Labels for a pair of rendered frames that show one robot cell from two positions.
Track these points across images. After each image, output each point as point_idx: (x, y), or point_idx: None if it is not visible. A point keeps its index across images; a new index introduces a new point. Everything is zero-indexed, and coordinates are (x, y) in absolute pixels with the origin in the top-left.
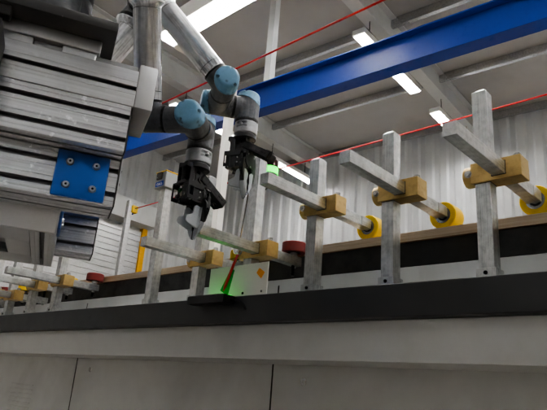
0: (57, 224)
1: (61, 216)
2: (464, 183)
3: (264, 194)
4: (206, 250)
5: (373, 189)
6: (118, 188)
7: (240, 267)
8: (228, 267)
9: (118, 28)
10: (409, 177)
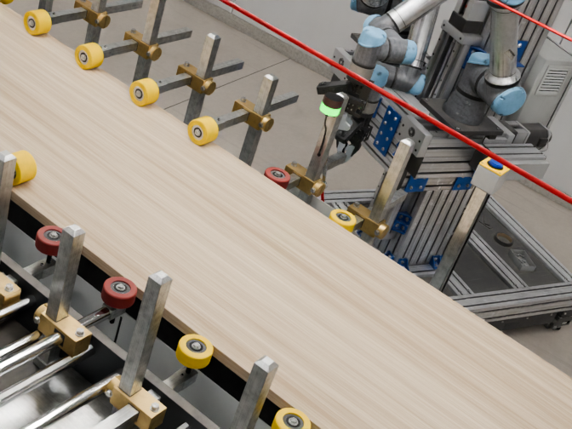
0: (364, 137)
1: (374, 139)
2: (158, 58)
3: (322, 129)
4: (364, 207)
5: (215, 83)
6: (396, 135)
7: (313, 197)
8: (328, 205)
9: (351, 35)
10: (192, 65)
